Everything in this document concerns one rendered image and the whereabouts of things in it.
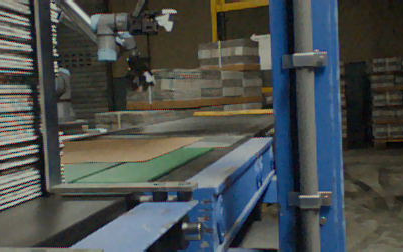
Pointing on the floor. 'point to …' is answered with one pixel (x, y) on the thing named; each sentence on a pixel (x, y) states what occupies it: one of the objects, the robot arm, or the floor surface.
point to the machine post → (330, 107)
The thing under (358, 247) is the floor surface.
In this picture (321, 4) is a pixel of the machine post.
